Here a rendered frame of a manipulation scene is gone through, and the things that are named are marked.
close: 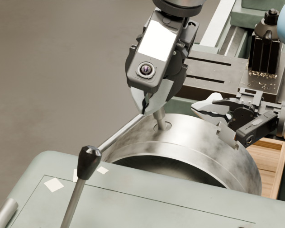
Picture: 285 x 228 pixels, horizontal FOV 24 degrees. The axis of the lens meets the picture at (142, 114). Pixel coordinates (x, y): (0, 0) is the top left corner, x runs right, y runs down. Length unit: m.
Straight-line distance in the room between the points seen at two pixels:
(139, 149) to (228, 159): 0.16
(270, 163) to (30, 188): 0.78
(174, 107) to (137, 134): 0.61
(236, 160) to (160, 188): 0.21
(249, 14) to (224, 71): 0.44
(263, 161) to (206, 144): 0.52
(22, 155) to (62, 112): 0.36
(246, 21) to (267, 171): 0.74
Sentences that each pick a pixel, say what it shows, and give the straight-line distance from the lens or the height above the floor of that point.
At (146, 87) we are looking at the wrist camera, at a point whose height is 1.48.
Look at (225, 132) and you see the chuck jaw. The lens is 1.26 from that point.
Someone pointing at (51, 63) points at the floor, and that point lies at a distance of 3.68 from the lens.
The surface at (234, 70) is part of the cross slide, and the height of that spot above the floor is 0.97.
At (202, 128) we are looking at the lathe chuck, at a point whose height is 1.23.
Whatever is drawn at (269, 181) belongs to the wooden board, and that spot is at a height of 0.88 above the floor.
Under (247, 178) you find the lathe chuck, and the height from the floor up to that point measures 1.17.
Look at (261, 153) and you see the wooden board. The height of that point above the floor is 0.88.
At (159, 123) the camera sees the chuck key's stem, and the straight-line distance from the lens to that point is 1.20.
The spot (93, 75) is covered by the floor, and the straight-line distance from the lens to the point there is 3.55.
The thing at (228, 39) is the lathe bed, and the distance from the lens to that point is 2.21.
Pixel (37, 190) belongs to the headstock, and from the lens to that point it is 1.06.
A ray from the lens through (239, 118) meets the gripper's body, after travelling 1.49.
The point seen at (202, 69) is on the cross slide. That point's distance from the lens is 1.84.
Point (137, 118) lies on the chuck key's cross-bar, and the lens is 1.11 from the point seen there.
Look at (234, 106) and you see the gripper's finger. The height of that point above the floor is 1.11.
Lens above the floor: 1.99
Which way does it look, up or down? 37 degrees down
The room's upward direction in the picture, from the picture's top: straight up
